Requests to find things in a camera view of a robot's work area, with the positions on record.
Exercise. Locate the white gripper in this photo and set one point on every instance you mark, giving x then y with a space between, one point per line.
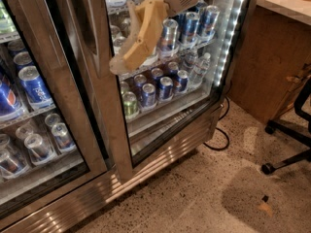
148 20

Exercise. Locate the glass fridge door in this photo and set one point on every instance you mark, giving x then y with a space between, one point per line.
33 33
97 31

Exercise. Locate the steel fridge base grille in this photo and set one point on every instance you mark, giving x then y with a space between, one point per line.
154 143

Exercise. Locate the front Red Bull can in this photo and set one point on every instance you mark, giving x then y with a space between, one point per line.
167 44

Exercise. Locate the red bull can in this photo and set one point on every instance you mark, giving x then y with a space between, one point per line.
167 44
189 28
208 21

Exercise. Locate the Red Bull can middle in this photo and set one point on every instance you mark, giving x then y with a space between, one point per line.
189 28

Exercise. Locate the Red Bull can right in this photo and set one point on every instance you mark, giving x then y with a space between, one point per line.
208 21

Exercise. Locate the blue soda can right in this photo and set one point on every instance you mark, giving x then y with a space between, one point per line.
181 81

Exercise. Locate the blue soda can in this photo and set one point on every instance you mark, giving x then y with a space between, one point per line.
165 87
148 95
181 81

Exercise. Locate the blue soda can middle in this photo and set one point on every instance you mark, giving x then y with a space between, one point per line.
165 87

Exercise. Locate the blue soda can front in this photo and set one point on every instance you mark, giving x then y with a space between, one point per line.
148 95

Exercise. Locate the clear water bottle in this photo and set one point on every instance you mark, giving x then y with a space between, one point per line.
199 70

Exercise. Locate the green soda can front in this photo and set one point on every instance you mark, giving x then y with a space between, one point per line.
130 105

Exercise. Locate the front blue Pepsi can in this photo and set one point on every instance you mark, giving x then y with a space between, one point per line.
36 91

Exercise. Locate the silver blue can lower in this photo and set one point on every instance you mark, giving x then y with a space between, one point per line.
62 137

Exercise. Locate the large Pepsi can left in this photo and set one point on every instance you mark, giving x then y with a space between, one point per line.
10 104

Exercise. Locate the silver can lower left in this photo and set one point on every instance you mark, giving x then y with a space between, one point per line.
39 149

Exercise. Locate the black office chair base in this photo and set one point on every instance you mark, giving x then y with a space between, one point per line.
272 125

